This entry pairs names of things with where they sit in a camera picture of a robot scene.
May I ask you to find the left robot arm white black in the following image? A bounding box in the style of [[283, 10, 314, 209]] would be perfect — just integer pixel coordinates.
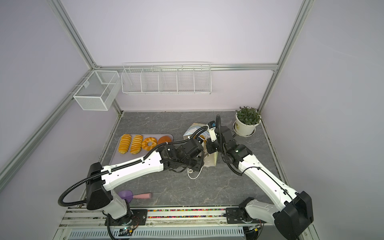
[[58, 138, 204, 222]]

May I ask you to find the white mesh box basket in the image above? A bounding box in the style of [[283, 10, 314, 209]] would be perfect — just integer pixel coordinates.
[[74, 70, 121, 111]]

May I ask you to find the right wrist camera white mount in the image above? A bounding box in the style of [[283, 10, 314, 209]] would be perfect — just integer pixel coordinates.
[[208, 121, 217, 142]]

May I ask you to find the fake yellow ridged bread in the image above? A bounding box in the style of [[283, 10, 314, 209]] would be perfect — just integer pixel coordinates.
[[118, 134, 132, 154], [130, 135, 143, 155]]

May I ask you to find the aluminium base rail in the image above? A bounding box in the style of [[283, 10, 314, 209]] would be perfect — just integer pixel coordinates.
[[56, 204, 314, 230]]

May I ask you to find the fake braided ring bread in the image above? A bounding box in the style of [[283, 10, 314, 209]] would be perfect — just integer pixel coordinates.
[[142, 137, 158, 152]]

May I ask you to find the paper bag with landscape print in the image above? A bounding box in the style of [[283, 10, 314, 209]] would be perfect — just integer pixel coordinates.
[[183, 123, 218, 180]]

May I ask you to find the potted green plant white pot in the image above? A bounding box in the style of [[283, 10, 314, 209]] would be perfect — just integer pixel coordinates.
[[234, 106, 261, 137]]

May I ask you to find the white wire shelf basket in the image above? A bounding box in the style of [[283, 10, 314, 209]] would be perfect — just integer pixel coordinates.
[[121, 62, 212, 95]]

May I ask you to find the lavender cutting mat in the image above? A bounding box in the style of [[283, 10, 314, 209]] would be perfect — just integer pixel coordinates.
[[109, 134, 174, 165]]

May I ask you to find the purple scoop with pink handle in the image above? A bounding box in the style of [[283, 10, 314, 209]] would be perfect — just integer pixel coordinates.
[[118, 190, 152, 203]]

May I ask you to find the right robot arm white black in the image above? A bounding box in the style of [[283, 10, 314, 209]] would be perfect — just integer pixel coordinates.
[[207, 122, 314, 240]]

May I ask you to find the round orange fake bun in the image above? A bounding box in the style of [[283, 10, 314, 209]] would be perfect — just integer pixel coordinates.
[[158, 136, 172, 145]]

